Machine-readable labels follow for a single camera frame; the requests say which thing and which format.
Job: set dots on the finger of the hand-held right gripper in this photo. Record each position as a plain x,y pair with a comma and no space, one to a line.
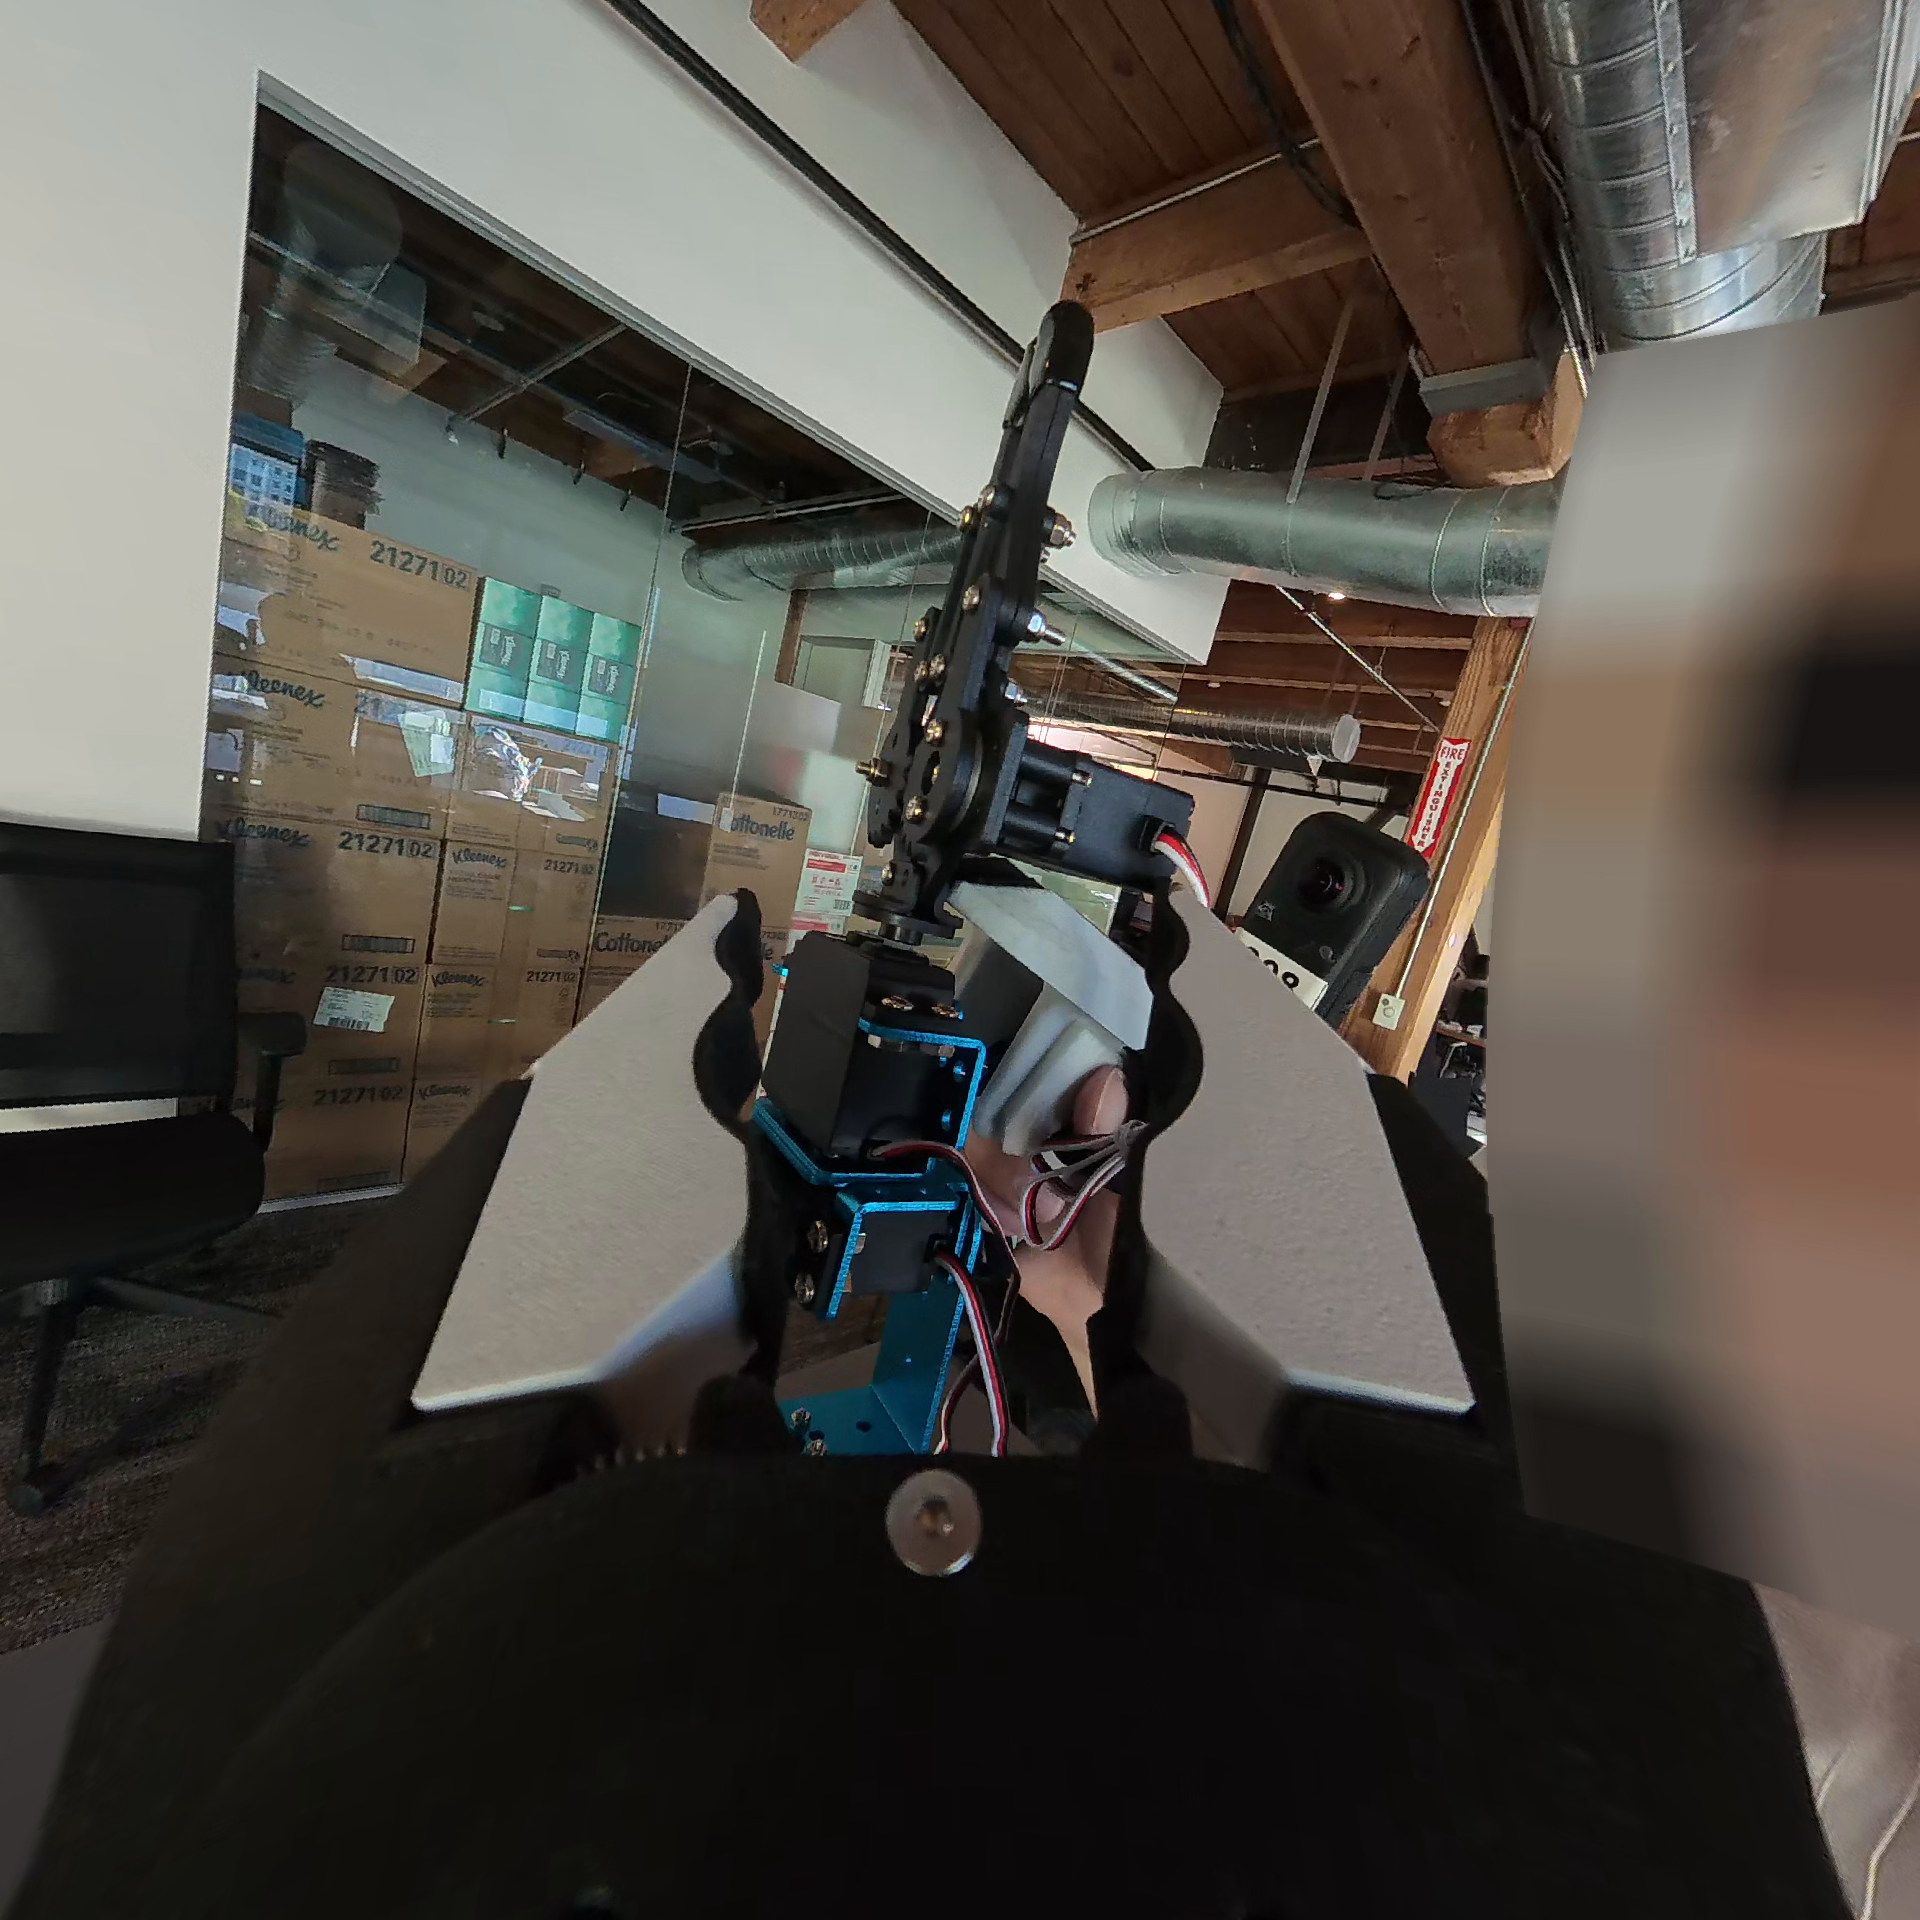
1064,974

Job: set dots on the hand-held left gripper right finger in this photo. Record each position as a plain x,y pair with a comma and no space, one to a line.
1304,1185

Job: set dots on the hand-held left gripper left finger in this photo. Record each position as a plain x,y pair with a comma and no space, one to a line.
600,1171

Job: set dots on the blue toy robot arm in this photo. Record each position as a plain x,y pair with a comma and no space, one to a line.
848,1035

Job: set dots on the person's right hand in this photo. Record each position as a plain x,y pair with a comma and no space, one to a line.
1073,1274

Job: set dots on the stack of cardboard boxes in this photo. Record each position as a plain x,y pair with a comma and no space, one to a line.
330,900

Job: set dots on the black office chair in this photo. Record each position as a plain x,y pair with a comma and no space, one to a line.
105,1050

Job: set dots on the green tissue packs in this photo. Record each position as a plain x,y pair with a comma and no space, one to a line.
553,660

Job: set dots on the wooden support post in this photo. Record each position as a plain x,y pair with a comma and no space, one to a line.
1462,841

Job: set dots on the red and white wall sign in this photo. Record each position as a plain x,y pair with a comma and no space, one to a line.
1440,803

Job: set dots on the silver ceiling duct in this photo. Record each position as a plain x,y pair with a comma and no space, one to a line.
1681,151
1321,533

